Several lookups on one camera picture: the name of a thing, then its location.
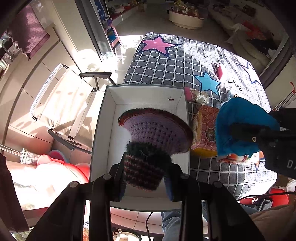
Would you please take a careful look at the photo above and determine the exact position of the purple red knitted hat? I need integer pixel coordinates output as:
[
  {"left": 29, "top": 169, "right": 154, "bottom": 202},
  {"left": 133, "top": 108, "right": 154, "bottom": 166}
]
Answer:
[{"left": 118, "top": 108, "right": 193, "bottom": 191}]

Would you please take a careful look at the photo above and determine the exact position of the blue fluffy cloth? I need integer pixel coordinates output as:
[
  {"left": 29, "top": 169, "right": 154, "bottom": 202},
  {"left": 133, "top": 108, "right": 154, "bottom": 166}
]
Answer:
[{"left": 215, "top": 97, "right": 280, "bottom": 156}]

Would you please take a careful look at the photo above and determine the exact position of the pink sponge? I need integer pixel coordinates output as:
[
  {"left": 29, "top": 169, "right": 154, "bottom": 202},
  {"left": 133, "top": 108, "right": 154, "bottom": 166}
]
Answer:
[{"left": 184, "top": 87, "right": 192, "bottom": 101}]

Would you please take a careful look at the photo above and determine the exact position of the orange squirrel snack bag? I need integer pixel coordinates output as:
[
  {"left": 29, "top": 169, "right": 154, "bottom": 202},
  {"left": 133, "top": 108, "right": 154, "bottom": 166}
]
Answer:
[{"left": 217, "top": 151, "right": 264, "bottom": 164}]

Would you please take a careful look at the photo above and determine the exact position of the blue jeans leg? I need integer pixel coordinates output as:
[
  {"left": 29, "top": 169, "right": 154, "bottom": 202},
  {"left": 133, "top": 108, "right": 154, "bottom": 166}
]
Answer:
[{"left": 160, "top": 203, "right": 209, "bottom": 241}]

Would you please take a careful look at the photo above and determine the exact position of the red patterned tissue box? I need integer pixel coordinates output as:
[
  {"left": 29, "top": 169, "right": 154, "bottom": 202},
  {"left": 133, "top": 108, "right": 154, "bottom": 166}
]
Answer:
[{"left": 191, "top": 105, "right": 219, "bottom": 159}]

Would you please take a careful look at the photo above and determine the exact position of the white storage box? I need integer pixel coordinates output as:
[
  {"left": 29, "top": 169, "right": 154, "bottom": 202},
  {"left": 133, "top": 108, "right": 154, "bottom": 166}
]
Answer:
[{"left": 90, "top": 84, "right": 189, "bottom": 212}]

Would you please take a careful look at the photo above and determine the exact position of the red plastic stool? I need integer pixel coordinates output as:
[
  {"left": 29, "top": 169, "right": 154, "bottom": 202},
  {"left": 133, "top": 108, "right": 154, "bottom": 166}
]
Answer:
[{"left": 4, "top": 152, "right": 89, "bottom": 210}]

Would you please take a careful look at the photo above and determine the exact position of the white polka dot scrunchie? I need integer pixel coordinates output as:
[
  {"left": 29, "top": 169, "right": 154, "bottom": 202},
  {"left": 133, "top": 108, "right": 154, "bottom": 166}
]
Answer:
[{"left": 191, "top": 89, "right": 209, "bottom": 105}]

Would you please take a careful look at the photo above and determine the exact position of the small red pouch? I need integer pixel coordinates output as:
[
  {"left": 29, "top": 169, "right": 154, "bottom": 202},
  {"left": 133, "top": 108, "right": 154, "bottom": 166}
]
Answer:
[{"left": 212, "top": 63, "right": 223, "bottom": 80}]

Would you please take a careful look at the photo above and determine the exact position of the white folding chair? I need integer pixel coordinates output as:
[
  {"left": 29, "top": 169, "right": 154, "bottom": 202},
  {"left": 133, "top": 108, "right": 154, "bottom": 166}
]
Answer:
[{"left": 30, "top": 63, "right": 114, "bottom": 154}]

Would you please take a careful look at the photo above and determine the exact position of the grey checked star tablecloth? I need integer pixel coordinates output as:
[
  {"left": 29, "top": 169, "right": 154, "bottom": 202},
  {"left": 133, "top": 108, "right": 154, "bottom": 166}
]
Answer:
[{"left": 123, "top": 32, "right": 277, "bottom": 198}]

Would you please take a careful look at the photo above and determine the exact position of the white sofa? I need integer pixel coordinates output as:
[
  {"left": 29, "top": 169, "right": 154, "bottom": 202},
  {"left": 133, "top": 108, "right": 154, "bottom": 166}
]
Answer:
[{"left": 208, "top": 1, "right": 288, "bottom": 75}]

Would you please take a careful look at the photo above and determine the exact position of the pink blue kids stool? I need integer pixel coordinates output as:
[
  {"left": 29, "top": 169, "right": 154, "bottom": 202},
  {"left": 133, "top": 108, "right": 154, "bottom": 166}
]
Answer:
[{"left": 106, "top": 25, "right": 121, "bottom": 55}]

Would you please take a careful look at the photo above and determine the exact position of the round white tray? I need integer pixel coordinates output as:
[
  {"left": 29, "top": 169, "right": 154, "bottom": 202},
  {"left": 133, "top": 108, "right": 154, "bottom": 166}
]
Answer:
[{"left": 169, "top": 10, "right": 204, "bottom": 30}]

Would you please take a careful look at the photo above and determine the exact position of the black cable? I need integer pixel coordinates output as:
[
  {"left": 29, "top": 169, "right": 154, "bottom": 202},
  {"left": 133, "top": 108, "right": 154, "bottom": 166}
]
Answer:
[{"left": 145, "top": 211, "right": 155, "bottom": 241}]

